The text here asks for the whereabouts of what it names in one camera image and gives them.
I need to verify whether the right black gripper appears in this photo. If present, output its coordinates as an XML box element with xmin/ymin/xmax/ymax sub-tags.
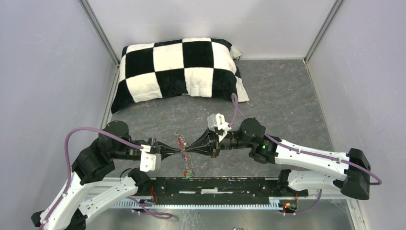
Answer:
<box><xmin>185</xmin><ymin>126</ymin><xmax>253</xmax><ymax>158</ymax></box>

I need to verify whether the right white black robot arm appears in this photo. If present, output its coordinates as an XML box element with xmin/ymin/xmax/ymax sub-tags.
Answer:
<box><xmin>186</xmin><ymin>115</ymin><xmax>372</xmax><ymax>200</ymax></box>

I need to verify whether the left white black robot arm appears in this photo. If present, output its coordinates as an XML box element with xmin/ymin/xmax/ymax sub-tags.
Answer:
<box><xmin>31</xmin><ymin>121</ymin><xmax>180</xmax><ymax>230</ymax></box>

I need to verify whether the black white checkered pillow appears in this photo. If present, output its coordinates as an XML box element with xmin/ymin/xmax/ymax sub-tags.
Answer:
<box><xmin>111</xmin><ymin>37</ymin><xmax>249</xmax><ymax>114</ymax></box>

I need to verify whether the left corner aluminium profile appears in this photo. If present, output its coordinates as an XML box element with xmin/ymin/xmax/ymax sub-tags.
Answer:
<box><xmin>79</xmin><ymin>0</ymin><xmax>120</xmax><ymax>67</ymax></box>

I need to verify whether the corner aluminium profile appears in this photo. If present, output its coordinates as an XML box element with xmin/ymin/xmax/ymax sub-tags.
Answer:
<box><xmin>79</xmin><ymin>0</ymin><xmax>120</xmax><ymax>67</ymax></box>
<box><xmin>303</xmin><ymin>0</ymin><xmax>345</xmax><ymax>65</ymax></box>

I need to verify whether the right corner aluminium profile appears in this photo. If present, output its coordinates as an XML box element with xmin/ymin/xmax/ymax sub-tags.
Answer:
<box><xmin>303</xmin><ymin>0</ymin><xmax>345</xmax><ymax>65</ymax></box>

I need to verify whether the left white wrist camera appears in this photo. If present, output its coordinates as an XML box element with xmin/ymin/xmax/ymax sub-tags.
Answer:
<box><xmin>140</xmin><ymin>145</ymin><xmax>162</xmax><ymax>172</ymax></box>

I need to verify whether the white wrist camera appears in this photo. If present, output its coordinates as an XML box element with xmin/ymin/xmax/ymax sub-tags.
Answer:
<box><xmin>140</xmin><ymin>145</ymin><xmax>162</xmax><ymax>172</ymax></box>
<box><xmin>207</xmin><ymin>114</ymin><xmax>231</xmax><ymax>142</ymax></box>

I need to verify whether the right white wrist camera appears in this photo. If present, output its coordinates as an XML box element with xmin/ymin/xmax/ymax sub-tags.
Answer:
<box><xmin>207</xmin><ymin>114</ymin><xmax>231</xmax><ymax>142</ymax></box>

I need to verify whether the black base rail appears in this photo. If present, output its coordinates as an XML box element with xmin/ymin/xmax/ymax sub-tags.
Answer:
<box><xmin>136</xmin><ymin>177</ymin><xmax>309</xmax><ymax>205</ymax></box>

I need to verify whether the white toothed cable duct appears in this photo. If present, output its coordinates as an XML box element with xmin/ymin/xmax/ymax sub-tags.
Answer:
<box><xmin>111</xmin><ymin>198</ymin><xmax>292</xmax><ymax>211</ymax></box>

